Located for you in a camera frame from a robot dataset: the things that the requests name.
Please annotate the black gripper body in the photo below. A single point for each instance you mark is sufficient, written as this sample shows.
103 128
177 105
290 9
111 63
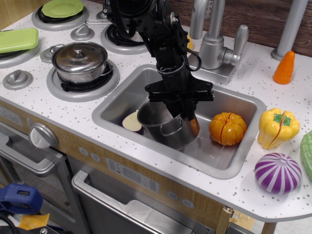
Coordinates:
178 84

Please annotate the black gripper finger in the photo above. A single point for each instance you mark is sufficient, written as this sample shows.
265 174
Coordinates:
189 106
175 108

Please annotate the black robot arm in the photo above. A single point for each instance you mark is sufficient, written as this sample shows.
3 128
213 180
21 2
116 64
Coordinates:
166 41

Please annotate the grey sink basin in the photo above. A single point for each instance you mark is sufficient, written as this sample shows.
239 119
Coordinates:
203 153

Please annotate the lidded steel pot front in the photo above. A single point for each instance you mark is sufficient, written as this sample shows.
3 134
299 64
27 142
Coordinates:
81 62

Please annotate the yellow toy corn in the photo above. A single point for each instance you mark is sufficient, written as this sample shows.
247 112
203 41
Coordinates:
190 44

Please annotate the orange toy pumpkin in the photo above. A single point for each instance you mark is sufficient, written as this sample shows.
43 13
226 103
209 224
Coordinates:
227 129

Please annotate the toy eggplant half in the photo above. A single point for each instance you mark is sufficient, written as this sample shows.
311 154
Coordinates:
131 123

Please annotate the silver toy faucet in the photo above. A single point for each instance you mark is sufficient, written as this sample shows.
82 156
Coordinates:
215 61

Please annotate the back right stove burner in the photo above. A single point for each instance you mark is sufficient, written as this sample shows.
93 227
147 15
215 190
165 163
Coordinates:
114 42

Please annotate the stove burner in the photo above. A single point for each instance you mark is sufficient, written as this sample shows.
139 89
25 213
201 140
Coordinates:
48 24
15 58
86 91
114 42

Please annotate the front right stove burner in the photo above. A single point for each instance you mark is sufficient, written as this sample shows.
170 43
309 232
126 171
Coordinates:
86 91

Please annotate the yellow toy bell pepper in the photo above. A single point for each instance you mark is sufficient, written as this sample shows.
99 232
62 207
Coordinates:
276 127

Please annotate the orange toy carrot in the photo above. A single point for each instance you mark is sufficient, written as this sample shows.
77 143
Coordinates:
285 69

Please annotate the grey stove knob back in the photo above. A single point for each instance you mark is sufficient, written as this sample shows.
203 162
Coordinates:
102 15

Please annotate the grey stove knob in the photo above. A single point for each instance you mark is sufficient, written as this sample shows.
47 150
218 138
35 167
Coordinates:
102 15
82 33
17 80

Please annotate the lidded steel saucepan back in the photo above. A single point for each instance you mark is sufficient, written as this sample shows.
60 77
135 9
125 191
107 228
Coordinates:
98 21

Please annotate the grey stove knob middle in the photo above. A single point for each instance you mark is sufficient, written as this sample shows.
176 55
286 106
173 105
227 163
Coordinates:
82 33

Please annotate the purple striped toy onion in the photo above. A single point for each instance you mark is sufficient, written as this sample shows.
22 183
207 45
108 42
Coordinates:
277 173

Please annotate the green toy vegetable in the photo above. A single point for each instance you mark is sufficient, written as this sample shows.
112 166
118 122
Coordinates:
306 153

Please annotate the grey vertical pole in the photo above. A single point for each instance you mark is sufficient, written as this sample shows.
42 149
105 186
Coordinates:
293 21

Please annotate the grey stove knob hidden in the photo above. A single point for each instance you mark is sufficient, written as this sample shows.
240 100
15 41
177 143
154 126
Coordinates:
46 55

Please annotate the grey oven dial knob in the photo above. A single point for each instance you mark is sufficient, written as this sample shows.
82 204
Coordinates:
41 137

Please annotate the round green plate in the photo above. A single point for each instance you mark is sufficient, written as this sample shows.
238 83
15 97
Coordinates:
62 8

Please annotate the back left stove burner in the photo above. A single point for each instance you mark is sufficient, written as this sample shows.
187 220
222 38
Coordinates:
48 24

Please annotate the front left stove burner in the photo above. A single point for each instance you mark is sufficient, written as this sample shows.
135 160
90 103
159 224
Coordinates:
15 58

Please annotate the grey stove knob left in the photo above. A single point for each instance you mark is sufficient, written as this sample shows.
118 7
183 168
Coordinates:
17 80

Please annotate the green rectangular lid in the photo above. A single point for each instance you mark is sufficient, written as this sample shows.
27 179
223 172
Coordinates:
18 40

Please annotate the orange tape piece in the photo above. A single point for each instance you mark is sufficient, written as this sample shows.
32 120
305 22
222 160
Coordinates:
33 221

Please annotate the grey dishwasher door handle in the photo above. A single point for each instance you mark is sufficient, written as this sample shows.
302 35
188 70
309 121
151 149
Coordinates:
118 209

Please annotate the grey oven door handle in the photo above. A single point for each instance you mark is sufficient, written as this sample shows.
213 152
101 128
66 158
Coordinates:
41 163

